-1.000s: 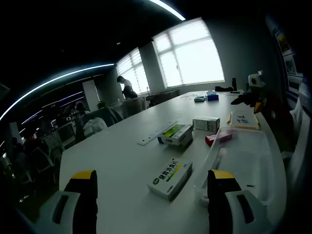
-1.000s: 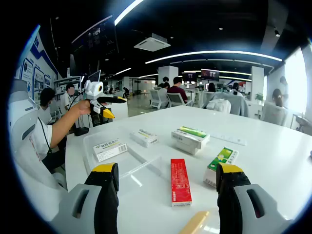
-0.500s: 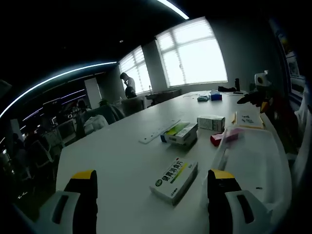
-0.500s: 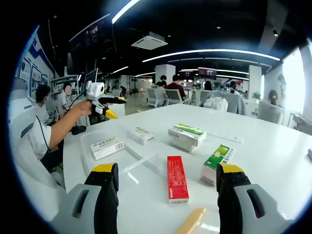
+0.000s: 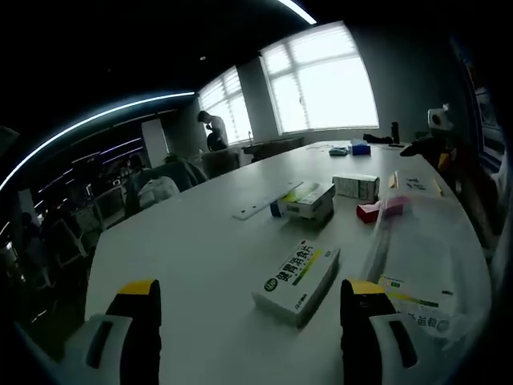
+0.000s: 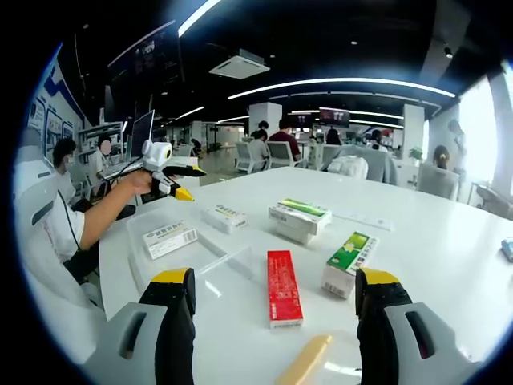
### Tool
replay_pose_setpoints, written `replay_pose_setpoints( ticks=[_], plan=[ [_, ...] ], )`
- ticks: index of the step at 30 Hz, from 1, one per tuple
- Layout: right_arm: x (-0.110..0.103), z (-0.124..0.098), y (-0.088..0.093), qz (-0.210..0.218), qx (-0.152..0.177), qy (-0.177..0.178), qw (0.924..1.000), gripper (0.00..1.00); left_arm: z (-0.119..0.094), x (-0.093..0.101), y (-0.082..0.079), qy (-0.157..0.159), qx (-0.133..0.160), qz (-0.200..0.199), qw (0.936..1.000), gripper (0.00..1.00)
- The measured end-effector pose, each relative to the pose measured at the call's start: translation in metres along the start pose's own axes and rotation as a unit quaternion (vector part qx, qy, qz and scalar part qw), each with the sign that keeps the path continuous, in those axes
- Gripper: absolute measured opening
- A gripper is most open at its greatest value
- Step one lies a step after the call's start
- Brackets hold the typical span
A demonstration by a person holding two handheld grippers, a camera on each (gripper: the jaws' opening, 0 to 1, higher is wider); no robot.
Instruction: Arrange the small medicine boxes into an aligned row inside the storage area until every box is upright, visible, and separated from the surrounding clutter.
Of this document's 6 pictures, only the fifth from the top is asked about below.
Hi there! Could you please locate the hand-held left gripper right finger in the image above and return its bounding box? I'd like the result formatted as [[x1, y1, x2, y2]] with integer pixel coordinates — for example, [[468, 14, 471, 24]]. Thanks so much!
[[340, 278, 428, 385]]

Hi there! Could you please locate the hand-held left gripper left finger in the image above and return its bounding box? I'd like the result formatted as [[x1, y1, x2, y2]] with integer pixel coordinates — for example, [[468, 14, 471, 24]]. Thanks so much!
[[63, 278, 162, 385]]

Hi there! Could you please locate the red medicine box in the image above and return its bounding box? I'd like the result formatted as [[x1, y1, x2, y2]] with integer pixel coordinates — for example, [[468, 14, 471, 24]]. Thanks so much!
[[356, 195, 406, 225]]

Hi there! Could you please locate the clear plastic storage container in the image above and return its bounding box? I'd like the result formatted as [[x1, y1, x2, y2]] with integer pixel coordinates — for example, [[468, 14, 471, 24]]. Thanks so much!
[[366, 191, 492, 356]]

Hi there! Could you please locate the green white medicine box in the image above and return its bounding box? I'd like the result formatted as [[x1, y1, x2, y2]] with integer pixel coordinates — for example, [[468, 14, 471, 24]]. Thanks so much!
[[279, 182, 337, 221]]

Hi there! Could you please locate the blue white medicine box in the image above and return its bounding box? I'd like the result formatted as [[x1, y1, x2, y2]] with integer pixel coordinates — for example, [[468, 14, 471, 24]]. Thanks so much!
[[269, 199, 290, 219]]

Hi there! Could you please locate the blue tissue box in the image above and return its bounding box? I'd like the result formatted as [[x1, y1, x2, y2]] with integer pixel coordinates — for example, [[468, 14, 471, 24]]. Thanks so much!
[[347, 139, 372, 156]]

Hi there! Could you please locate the large window with blinds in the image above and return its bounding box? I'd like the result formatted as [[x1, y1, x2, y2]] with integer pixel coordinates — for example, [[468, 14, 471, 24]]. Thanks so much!
[[259, 20, 380, 136]]

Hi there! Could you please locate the white office chair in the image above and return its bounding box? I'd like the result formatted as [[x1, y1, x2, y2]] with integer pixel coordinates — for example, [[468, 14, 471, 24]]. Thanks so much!
[[92, 184, 126, 221]]

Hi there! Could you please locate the dark low cabinet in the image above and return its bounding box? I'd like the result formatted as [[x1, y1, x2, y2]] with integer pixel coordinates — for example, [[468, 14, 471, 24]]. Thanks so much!
[[241, 136, 305, 164]]

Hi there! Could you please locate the grey jacket on chair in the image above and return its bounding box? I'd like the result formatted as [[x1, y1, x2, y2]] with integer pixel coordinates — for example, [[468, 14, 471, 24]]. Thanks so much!
[[125, 156, 209, 209]]

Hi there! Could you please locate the white power strip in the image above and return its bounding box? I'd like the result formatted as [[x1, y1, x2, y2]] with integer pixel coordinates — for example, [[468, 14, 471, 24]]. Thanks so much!
[[232, 181, 305, 221]]

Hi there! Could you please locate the ceiling light strip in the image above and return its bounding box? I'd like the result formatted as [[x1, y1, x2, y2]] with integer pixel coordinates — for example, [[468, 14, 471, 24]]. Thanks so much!
[[276, 0, 318, 25], [0, 91, 196, 192]]

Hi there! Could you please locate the small window with blinds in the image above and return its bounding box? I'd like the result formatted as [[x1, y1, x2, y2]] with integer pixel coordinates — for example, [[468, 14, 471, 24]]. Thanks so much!
[[198, 66, 254, 145]]

